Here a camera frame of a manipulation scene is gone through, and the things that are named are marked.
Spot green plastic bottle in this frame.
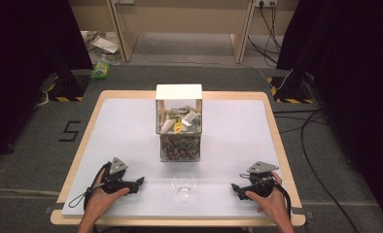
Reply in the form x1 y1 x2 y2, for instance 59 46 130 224
89 53 112 81

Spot pile of pale tea bags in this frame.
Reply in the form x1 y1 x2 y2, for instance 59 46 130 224
159 105 202 134

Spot white wall socket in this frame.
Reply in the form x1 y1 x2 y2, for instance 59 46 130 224
255 0 278 9

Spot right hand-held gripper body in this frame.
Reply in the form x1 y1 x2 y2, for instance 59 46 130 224
246 160 281 199

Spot person's right hand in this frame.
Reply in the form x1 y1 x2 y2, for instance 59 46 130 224
244 171 293 225

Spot clear box with white lid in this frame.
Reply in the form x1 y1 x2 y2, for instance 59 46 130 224
155 83 204 163

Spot light wooden desk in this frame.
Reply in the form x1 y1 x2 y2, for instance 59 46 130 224
68 0 300 64

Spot pile of brown packets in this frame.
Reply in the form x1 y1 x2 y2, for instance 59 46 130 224
160 133 201 161

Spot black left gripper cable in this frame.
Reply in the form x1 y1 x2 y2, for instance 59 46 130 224
68 163 112 209

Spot crumpled white paper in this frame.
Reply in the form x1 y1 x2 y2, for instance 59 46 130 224
81 30 122 62

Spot white table mat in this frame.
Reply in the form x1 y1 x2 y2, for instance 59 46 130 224
61 97 294 217

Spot person's left hand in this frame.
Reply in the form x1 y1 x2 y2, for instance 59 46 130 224
83 177 131 225

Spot black floor cable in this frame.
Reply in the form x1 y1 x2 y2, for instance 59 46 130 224
272 109 363 233

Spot black plugged power cables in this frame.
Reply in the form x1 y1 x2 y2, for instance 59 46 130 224
247 3 283 65

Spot striped black stand base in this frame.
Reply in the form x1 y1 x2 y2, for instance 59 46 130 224
266 69 314 105
39 69 90 103

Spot black curtain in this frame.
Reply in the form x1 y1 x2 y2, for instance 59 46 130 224
275 0 383 224
0 0 94 166

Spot wooden table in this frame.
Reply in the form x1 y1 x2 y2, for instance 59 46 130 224
50 89 306 227

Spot clear drinking glass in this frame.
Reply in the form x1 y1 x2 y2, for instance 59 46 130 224
171 172 197 200

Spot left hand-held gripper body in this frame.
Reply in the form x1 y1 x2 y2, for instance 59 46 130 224
100 156 133 195

